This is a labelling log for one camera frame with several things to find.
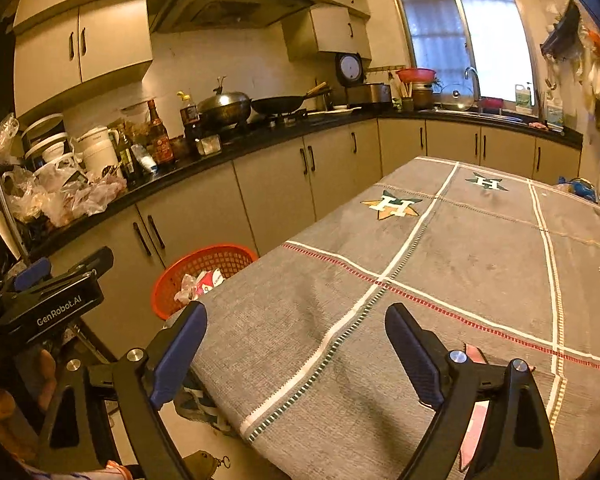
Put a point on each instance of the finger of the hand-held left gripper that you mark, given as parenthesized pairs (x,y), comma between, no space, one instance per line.
(87,262)
(32,271)

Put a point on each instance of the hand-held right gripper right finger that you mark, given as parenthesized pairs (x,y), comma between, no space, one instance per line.
(415,355)

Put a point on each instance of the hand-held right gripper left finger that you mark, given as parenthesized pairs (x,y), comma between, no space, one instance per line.
(177,355)

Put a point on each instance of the red plastic basket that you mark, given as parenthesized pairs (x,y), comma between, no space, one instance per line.
(167,290)

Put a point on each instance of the person's left forearm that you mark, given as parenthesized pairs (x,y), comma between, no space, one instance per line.
(0,425)

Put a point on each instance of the person's left hand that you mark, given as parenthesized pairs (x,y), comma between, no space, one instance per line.
(47,380)

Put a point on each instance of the pink plastic bag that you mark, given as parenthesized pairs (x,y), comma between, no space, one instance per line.
(186,290)

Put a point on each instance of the pile of plastic bags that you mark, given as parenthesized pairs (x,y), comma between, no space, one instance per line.
(65,195)

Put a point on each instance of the torn red white box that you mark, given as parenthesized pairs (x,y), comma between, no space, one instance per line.
(211,280)

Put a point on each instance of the pink flat packet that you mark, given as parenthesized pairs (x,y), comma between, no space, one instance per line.
(472,430)

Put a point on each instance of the dark oil bottle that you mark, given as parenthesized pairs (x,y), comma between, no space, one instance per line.
(126,160)

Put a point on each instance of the white electric kettle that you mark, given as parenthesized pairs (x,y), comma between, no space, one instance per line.
(96,152)

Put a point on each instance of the small plastic water bottle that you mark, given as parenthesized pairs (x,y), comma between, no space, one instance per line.
(144,160)

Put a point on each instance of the red label sauce bottle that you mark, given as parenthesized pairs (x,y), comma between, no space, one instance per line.
(161,142)

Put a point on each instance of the small metal tin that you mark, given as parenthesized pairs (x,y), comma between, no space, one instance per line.
(210,146)

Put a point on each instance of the dark cola bottle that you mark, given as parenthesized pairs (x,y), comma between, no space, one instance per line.
(190,125)

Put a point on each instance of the cream base cabinets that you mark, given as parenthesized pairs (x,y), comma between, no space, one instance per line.
(275,195)

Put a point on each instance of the steel pot with lid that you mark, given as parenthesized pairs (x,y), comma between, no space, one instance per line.
(225,107)

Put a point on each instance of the cream upper cabinets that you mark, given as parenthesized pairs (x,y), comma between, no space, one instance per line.
(115,40)

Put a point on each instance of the black kitchen countertop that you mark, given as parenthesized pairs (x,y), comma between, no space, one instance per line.
(280,135)

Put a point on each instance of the blue plastic bag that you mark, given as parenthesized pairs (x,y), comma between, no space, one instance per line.
(580,189)

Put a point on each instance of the black gas stove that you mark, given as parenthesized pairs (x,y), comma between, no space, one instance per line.
(280,121)

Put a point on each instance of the black wok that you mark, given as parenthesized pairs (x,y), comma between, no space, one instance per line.
(280,105)

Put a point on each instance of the chopstick holder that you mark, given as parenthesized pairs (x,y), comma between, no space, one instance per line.
(406,102)

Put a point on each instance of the brown ceramic pot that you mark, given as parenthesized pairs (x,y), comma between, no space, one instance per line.
(424,96)

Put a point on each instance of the glass pot lid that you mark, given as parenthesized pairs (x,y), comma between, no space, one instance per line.
(456,97)

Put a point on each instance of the pink dishcloth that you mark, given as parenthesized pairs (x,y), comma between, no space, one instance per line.
(539,125)

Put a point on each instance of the red basin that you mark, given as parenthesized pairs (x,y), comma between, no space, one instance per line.
(492,105)

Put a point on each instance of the stainless steel container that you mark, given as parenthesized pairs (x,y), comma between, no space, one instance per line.
(369,94)

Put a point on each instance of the green label detergent bottle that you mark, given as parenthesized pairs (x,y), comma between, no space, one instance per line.
(524,100)

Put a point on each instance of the steel faucet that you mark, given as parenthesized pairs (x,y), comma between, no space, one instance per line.
(475,82)

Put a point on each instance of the white detergent jug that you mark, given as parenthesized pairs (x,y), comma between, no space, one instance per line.
(554,112)

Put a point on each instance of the red colander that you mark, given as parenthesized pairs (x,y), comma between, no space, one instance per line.
(416,75)

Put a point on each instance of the range hood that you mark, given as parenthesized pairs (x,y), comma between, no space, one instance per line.
(220,7)

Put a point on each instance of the kitchen window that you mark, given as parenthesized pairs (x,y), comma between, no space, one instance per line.
(485,35)

